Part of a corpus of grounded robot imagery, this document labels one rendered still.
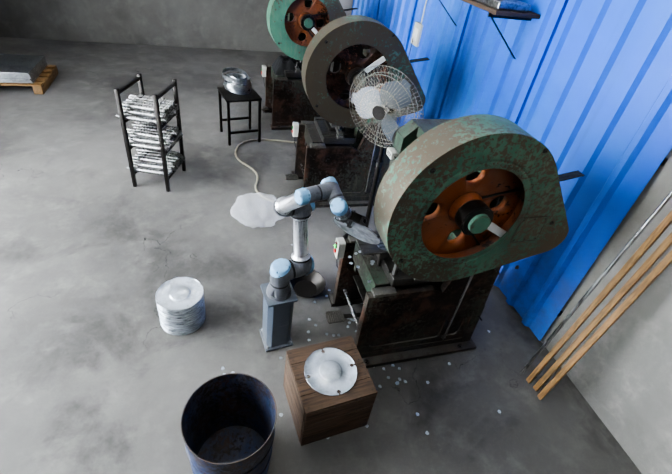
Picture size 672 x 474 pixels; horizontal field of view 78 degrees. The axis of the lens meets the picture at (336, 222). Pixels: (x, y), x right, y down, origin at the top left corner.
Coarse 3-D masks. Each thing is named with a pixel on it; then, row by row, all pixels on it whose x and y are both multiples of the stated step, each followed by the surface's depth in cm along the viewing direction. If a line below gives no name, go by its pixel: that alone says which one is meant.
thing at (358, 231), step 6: (336, 222) 236; (354, 222) 219; (342, 228) 241; (348, 228) 236; (354, 228) 231; (360, 228) 223; (366, 228) 218; (354, 234) 240; (360, 234) 236; (366, 234) 227; (372, 234) 222; (366, 240) 238; (372, 240) 232; (378, 240) 226
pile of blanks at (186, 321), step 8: (200, 304) 269; (160, 312) 263; (168, 312) 259; (176, 312) 258; (184, 312) 260; (192, 312) 265; (200, 312) 273; (160, 320) 272; (168, 320) 263; (176, 320) 262; (184, 320) 265; (192, 320) 268; (200, 320) 277; (168, 328) 269; (176, 328) 268; (184, 328) 269; (192, 328) 272
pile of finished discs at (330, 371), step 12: (324, 348) 236; (312, 360) 229; (324, 360) 230; (336, 360) 231; (348, 360) 232; (312, 372) 223; (324, 372) 223; (336, 372) 224; (348, 372) 226; (312, 384) 218; (324, 384) 219; (336, 384) 219; (348, 384) 220
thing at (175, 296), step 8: (168, 280) 275; (176, 280) 277; (184, 280) 278; (192, 280) 279; (160, 288) 270; (168, 288) 271; (176, 288) 271; (184, 288) 271; (192, 288) 273; (200, 288) 274; (160, 296) 265; (168, 296) 265; (176, 296) 265; (184, 296) 266; (192, 296) 268; (200, 296) 269; (160, 304) 260; (168, 304) 260; (176, 304) 261; (184, 304) 262; (192, 304) 263
